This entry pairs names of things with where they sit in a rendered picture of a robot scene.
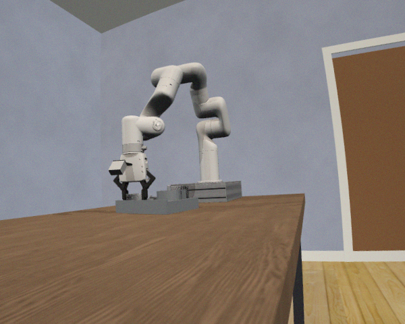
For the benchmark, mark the grey gear with yellow arrow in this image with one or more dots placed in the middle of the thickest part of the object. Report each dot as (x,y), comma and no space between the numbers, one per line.
(133,196)

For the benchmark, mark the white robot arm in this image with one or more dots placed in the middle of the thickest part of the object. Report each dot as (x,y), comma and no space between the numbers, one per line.
(135,129)

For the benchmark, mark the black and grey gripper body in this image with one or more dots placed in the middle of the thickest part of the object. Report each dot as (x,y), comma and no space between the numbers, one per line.
(137,171)

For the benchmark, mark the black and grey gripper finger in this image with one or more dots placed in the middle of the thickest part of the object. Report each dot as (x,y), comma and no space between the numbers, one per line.
(123,186)
(145,185)

